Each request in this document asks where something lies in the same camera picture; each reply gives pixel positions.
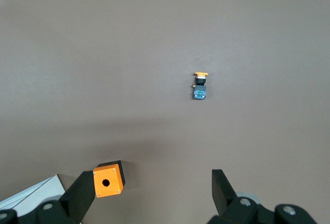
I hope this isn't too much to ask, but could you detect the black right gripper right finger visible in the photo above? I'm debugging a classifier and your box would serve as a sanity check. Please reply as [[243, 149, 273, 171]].
[[210, 169, 318, 224]]

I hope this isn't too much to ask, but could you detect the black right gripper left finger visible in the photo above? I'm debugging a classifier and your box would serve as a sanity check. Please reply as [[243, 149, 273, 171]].
[[0, 171, 96, 224]]

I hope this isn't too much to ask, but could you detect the white drawer cabinet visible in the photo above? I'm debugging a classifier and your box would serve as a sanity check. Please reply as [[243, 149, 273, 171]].
[[0, 173, 65, 217]]

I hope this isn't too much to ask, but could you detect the yellow mushroom push button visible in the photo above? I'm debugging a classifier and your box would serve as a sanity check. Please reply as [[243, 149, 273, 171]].
[[192, 72, 209, 101]]

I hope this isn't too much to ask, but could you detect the orange box with round hole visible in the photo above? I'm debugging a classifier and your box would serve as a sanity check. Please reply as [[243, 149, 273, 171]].
[[92, 160, 126, 198]]

